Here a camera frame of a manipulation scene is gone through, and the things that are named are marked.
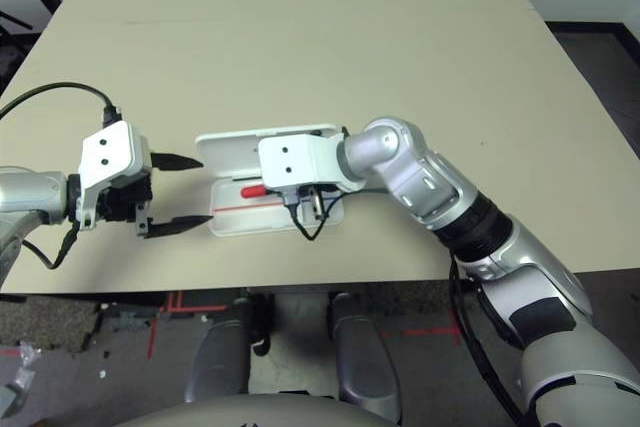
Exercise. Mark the clear plastic bag scrap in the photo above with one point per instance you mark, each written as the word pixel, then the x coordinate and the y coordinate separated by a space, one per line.
pixel 22 362

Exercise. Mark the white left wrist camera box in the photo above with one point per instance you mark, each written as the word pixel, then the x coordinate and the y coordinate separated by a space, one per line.
pixel 112 152

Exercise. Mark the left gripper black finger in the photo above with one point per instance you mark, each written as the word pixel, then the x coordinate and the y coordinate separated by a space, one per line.
pixel 175 227
pixel 175 161

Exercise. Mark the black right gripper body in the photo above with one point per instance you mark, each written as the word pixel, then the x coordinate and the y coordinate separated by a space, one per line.
pixel 315 199

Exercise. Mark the grey robot torso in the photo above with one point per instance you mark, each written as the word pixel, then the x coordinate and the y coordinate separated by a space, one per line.
pixel 250 412

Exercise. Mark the white plastic pencil case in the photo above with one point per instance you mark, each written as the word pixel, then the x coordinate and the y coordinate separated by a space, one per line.
pixel 230 157

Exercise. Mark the grey robot left leg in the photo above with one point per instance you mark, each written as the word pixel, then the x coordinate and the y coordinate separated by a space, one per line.
pixel 220 352

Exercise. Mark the black foam floor mat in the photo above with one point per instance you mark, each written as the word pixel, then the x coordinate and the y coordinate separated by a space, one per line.
pixel 9 64

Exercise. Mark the red and black marker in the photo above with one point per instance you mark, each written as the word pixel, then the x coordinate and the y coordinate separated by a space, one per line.
pixel 252 192

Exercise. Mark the black table underframe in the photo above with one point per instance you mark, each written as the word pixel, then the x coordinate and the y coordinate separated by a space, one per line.
pixel 300 291

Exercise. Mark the grey block on floor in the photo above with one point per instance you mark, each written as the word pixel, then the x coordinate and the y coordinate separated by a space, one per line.
pixel 10 399

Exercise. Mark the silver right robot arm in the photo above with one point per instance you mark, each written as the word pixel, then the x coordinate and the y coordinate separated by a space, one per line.
pixel 435 182

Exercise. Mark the black tripod stand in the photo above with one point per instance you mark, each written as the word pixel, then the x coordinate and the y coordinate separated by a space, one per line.
pixel 12 22

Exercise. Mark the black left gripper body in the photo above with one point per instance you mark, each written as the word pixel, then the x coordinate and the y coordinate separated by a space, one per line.
pixel 125 197

